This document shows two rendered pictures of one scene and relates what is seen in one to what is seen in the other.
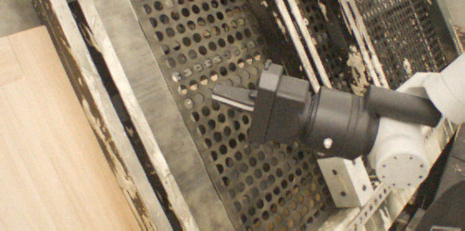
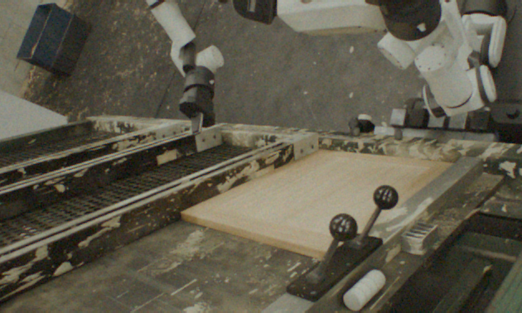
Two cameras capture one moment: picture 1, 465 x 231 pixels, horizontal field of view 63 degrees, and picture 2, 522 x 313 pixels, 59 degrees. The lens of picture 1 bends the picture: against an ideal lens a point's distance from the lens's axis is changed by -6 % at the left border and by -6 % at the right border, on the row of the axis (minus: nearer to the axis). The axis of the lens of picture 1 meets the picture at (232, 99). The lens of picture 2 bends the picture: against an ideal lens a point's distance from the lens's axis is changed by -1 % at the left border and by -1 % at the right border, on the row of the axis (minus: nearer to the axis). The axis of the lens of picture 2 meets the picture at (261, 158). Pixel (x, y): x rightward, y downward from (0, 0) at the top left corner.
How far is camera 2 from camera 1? 0.99 m
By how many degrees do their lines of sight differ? 47
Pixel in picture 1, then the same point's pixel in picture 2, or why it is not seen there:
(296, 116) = (202, 93)
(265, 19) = (116, 172)
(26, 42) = (195, 212)
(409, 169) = (216, 52)
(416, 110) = (191, 50)
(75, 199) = (270, 184)
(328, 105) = (195, 79)
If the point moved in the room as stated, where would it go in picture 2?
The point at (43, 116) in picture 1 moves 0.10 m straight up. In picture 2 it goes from (234, 198) to (205, 187)
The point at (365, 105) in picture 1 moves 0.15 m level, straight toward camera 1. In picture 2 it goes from (192, 67) to (233, 47)
